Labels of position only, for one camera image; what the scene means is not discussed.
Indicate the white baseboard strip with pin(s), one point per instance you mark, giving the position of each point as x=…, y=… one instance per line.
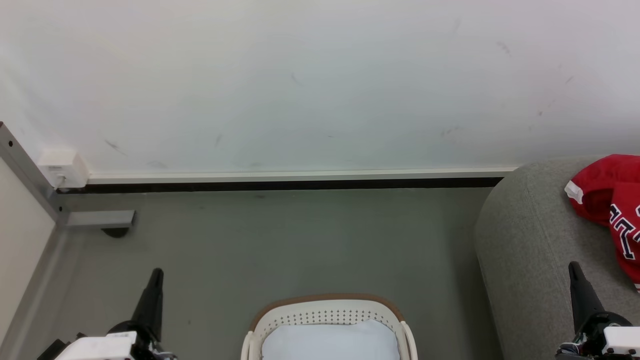
x=300, y=175

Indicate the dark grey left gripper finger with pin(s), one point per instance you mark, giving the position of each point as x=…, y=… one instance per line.
x=157, y=310
x=144, y=307

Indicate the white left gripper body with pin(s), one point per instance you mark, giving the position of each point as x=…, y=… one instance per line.
x=131, y=342

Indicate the white wall socket box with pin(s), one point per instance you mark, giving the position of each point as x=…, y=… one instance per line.
x=62, y=167

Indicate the grey fabric sofa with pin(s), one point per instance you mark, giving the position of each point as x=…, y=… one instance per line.
x=530, y=260

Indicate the red garment with white print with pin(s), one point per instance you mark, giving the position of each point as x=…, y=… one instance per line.
x=612, y=200

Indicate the grey metal frame post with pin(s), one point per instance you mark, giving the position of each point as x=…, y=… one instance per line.
x=25, y=170

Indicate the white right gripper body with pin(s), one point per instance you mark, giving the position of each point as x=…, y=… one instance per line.
x=605, y=340

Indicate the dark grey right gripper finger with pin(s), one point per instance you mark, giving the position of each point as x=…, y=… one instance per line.
x=576, y=295
x=591, y=300

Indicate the light blue clothing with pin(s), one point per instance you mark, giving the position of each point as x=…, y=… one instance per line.
x=330, y=342

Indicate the grey metal foot bar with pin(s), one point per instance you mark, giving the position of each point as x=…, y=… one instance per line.
x=100, y=219

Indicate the white basket with brown rim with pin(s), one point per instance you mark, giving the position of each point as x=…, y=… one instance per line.
x=325, y=310

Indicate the black round frame foot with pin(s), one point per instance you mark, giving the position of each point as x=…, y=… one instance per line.
x=115, y=232

